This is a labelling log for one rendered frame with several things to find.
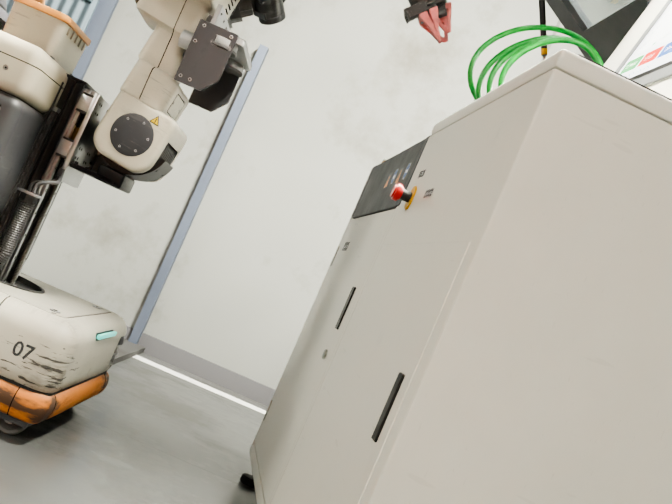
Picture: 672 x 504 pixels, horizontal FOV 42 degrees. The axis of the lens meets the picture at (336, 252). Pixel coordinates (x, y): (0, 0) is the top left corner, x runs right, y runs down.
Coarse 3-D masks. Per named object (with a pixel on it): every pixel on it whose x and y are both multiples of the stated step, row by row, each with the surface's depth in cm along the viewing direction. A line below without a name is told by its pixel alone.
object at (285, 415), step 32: (352, 224) 243; (384, 224) 192; (352, 256) 218; (352, 288) 194; (320, 320) 224; (320, 352) 202; (288, 384) 230; (288, 416) 207; (256, 448) 237; (288, 448) 188
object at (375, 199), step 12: (420, 144) 191; (396, 156) 218; (408, 156) 200; (384, 168) 229; (396, 168) 210; (372, 180) 242; (384, 180) 220; (372, 192) 232; (384, 192) 212; (360, 204) 245; (372, 204) 223; (384, 204) 204; (360, 216) 238
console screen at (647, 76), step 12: (660, 12) 176; (660, 24) 170; (648, 36) 171; (660, 36) 164; (636, 48) 173; (648, 48) 165; (660, 48) 158; (624, 60) 175; (636, 60) 167; (648, 60) 160; (660, 60) 153; (624, 72) 169; (636, 72) 161; (648, 72) 155; (660, 72) 149; (648, 84) 151
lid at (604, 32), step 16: (560, 0) 256; (576, 0) 252; (592, 0) 244; (608, 0) 238; (624, 0) 231; (640, 0) 222; (560, 16) 261; (576, 16) 256; (592, 16) 250; (608, 16) 239; (624, 16) 232; (576, 32) 259; (592, 32) 252; (608, 32) 244; (624, 32) 237; (608, 48) 250
